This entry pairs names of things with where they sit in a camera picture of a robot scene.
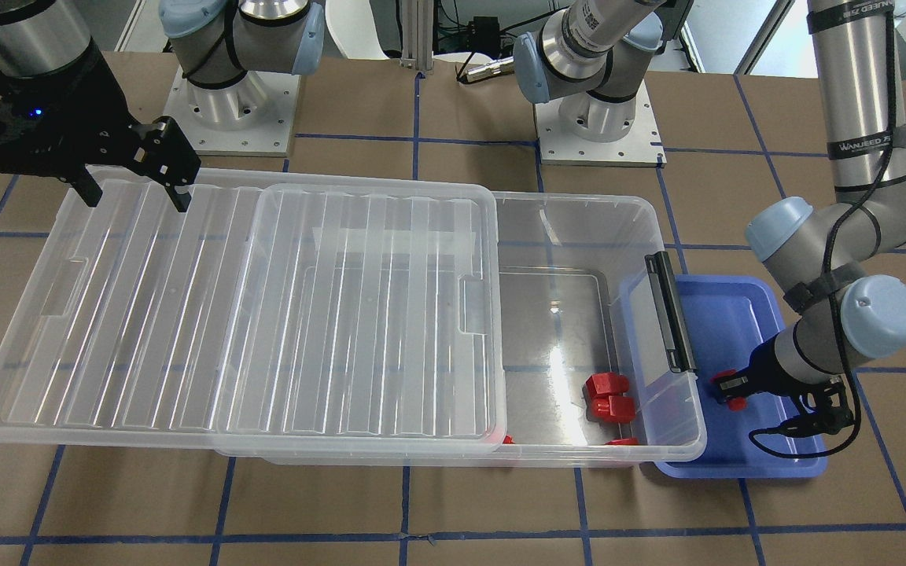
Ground aluminium frame post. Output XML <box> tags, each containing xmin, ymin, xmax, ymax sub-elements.
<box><xmin>398</xmin><ymin>0</ymin><xmax>436</xmax><ymax>75</ymax></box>

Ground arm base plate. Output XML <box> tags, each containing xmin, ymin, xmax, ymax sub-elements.
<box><xmin>533</xmin><ymin>83</ymin><xmax>668</xmax><ymax>167</ymax></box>
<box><xmin>163</xmin><ymin>72</ymin><xmax>302</xmax><ymax>157</ymax></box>

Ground blue plastic tray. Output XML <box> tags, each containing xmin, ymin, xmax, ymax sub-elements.
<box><xmin>657</xmin><ymin>274</ymin><xmax>828</xmax><ymax>480</ymax></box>

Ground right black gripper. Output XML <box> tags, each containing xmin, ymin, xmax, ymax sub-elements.
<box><xmin>0</xmin><ymin>42</ymin><xmax>201</xmax><ymax>214</ymax></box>

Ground black box latch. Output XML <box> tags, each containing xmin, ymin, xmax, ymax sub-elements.
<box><xmin>644</xmin><ymin>251</ymin><xmax>698</xmax><ymax>373</ymax></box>

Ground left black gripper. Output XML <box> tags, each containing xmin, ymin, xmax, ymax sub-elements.
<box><xmin>711</xmin><ymin>338</ymin><xmax>855</xmax><ymax>433</ymax></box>

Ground red block at box front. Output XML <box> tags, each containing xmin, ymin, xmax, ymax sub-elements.
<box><xmin>604</xmin><ymin>436</ymin><xmax>641</xmax><ymax>447</ymax></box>

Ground clear plastic storage box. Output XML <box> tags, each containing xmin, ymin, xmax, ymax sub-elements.
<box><xmin>213</xmin><ymin>186</ymin><xmax>707</xmax><ymax>467</ymax></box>

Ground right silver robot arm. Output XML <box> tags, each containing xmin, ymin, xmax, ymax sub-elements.
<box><xmin>0</xmin><ymin>1</ymin><xmax>325</xmax><ymax>212</ymax></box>

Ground white chair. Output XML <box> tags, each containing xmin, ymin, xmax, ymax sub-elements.
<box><xmin>324</xmin><ymin>1</ymin><xmax>389</xmax><ymax>61</ymax></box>

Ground clear plastic box lid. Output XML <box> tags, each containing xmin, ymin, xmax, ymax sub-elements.
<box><xmin>0</xmin><ymin>166</ymin><xmax>507</xmax><ymax>460</ymax></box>

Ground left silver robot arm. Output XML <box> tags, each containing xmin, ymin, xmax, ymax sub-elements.
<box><xmin>513</xmin><ymin>1</ymin><xmax>906</xmax><ymax>437</ymax></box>

